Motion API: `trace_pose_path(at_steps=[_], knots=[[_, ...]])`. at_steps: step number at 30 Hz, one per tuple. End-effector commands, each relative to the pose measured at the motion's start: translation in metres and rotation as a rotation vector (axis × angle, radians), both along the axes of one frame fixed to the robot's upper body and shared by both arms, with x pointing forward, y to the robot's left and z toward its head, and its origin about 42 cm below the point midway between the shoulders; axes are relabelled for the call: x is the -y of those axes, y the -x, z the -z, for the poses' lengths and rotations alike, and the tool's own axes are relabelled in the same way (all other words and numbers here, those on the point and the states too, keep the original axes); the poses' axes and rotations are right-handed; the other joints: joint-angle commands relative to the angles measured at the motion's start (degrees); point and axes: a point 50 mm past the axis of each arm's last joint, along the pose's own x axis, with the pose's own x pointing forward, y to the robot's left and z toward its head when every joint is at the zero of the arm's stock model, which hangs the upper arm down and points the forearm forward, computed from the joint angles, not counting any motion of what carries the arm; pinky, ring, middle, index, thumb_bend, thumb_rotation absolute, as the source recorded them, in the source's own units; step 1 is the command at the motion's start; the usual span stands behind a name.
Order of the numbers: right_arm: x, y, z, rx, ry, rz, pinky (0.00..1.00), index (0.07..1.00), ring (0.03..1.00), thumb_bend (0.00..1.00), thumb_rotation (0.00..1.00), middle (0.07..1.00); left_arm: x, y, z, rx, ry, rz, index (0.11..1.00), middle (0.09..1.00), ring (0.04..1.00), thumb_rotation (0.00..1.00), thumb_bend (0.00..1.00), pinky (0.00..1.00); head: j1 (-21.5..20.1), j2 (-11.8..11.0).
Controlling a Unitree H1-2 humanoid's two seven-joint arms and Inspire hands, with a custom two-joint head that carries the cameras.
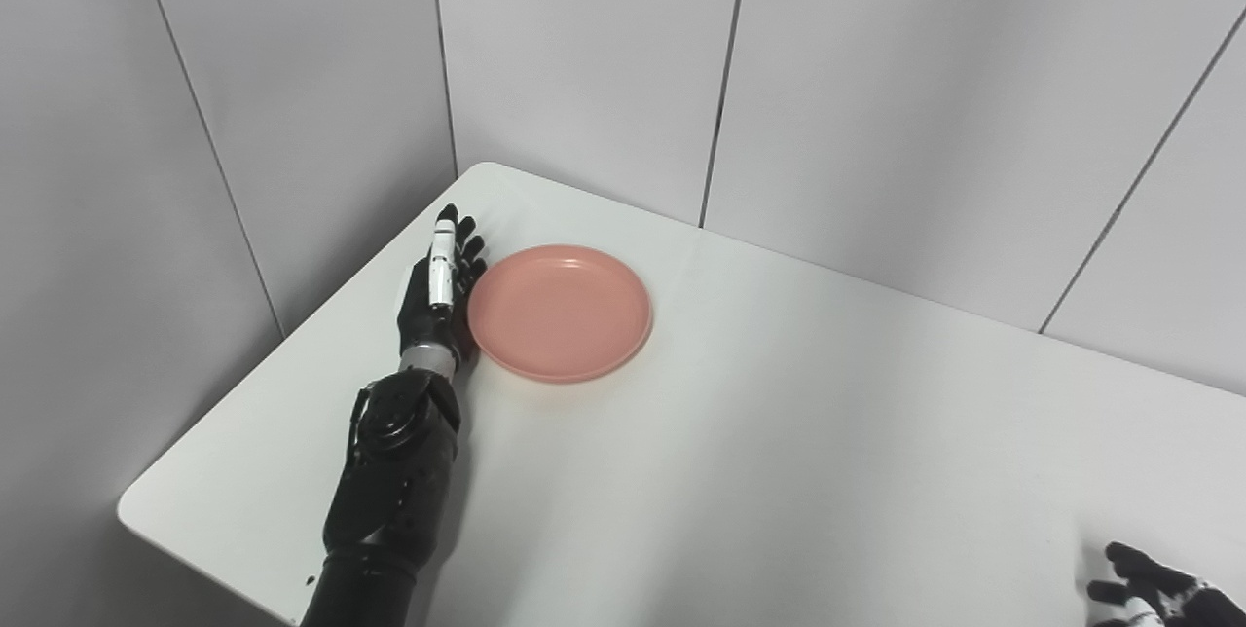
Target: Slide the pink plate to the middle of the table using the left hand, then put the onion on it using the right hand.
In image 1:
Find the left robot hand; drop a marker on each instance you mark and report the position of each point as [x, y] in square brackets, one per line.
[438, 291]

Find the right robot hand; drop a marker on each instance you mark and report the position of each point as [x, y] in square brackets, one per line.
[1158, 593]

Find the pink plate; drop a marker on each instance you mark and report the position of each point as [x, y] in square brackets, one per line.
[560, 312]

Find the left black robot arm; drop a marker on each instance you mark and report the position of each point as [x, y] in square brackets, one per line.
[394, 491]

